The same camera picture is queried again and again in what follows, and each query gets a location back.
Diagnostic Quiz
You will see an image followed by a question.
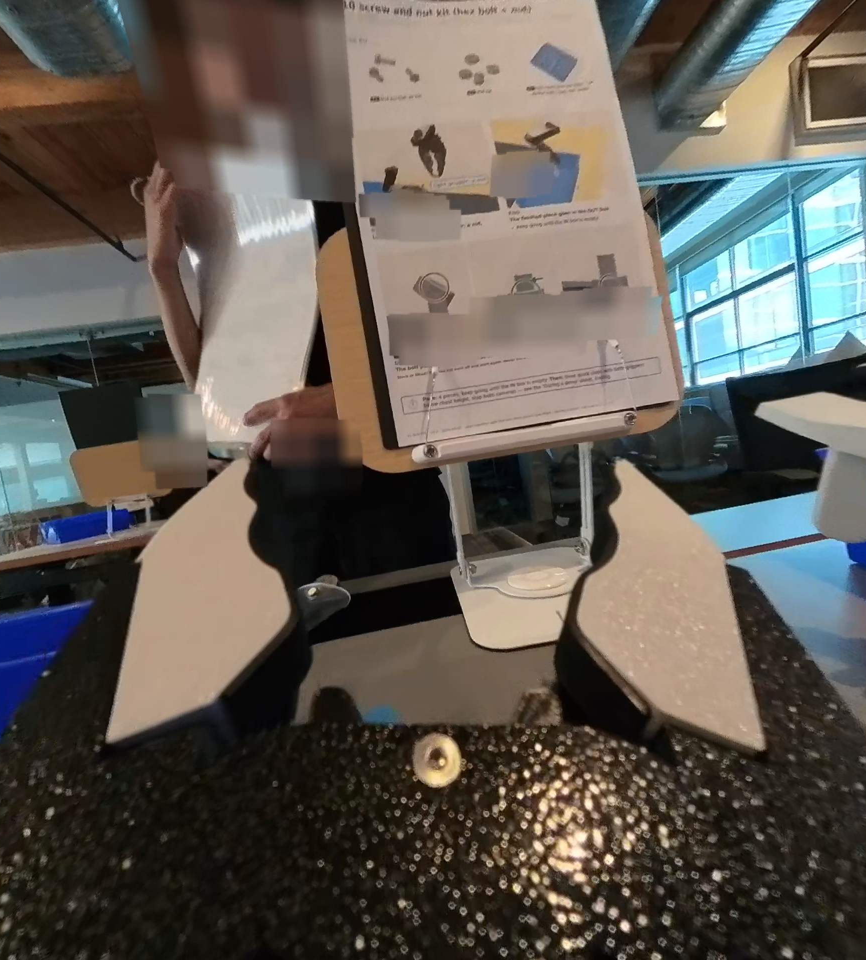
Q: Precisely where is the black monitor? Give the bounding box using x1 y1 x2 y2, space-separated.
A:
58 382 145 451
725 352 866 474

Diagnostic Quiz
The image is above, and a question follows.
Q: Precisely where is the large window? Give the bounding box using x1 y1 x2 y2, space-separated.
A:
661 168 866 384

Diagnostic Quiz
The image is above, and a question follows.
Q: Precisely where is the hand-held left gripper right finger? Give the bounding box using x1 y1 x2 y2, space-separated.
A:
556 457 769 756

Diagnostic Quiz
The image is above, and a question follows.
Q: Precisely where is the glossy white sheet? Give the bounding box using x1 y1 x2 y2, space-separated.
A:
178 193 321 451

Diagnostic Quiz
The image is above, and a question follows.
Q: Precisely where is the wall air conditioner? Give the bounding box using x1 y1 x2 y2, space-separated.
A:
789 52 866 147

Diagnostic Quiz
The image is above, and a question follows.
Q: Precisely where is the another person's forearm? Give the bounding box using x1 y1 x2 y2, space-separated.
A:
146 217 205 391

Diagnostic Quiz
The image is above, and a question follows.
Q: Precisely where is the metal bolt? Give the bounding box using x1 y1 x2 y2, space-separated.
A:
296 576 353 625

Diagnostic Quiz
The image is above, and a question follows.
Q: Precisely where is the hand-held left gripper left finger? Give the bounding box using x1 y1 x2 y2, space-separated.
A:
105 457 312 747

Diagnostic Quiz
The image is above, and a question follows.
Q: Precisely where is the silver ceiling duct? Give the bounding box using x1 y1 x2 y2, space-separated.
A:
654 0 866 132
0 0 141 80

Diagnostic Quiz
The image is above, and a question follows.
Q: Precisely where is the black ceiling rod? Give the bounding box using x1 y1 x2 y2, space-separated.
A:
0 112 141 264

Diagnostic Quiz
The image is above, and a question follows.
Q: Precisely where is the small blue bin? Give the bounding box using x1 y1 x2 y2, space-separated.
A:
39 510 134 545

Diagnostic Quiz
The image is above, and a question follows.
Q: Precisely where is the long work table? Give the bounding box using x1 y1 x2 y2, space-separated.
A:
0 525 164 601

